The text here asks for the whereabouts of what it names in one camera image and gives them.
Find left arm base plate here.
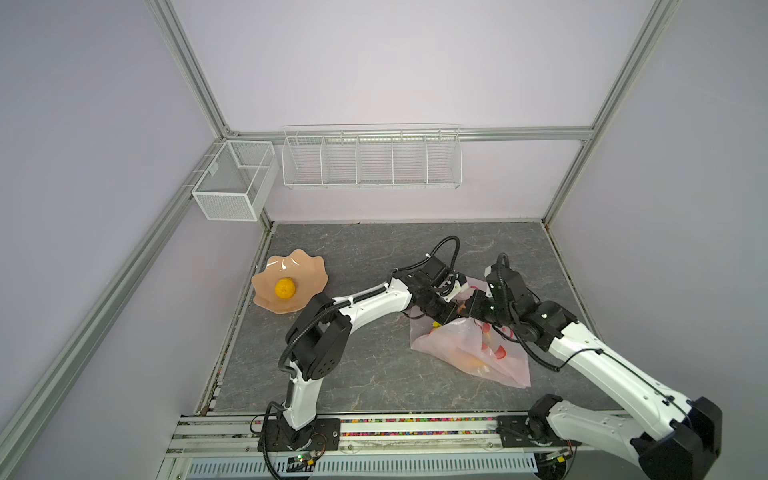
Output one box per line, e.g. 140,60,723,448
258,416,341,452

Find pink wavy fruit plate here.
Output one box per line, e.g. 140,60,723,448
251,249,328,314

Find small white mesh basket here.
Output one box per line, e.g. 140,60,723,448
192,140,279,222

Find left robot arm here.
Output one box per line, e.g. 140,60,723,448
277,235,469,437

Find long white wire basket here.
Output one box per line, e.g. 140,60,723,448
282,126,463,189

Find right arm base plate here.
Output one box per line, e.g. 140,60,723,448
495,415,582,448

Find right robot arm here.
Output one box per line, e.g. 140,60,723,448
467,253,723,479

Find pink plastic bag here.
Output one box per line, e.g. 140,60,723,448
405,306,531,389

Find aluminium mounting rail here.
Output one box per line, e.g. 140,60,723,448
157,412,626,479

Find yellow lemon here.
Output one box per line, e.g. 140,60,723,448
274,277,297,300

